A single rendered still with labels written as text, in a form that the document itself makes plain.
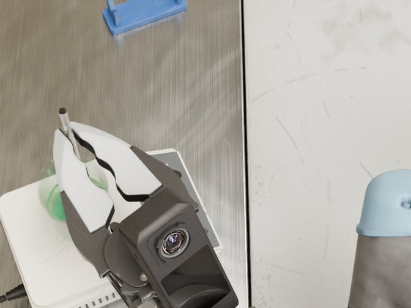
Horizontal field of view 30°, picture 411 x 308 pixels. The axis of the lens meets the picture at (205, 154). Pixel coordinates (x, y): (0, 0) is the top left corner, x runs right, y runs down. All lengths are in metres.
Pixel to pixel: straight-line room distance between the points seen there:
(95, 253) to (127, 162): 0.07
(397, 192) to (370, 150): 0.38
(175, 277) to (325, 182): 0.40
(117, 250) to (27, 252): 0.21
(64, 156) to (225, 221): 0.30
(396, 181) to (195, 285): 0.16
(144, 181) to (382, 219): 0.18
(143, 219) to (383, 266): 0.17
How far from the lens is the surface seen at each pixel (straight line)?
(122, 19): 0.94
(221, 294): 0.54
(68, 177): 0.58
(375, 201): 0.53
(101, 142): 0.59
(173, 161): 0.83
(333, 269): 0.85
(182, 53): 0.93
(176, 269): 0.50
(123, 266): 0.55
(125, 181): 0.58
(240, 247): 0.84
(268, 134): 0.89
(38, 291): 0.74
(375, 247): 0.54
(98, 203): 0.57
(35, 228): 0.76
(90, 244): 0.56
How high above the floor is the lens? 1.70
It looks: 67 degrees down
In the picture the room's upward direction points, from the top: 7 degrees clockwise
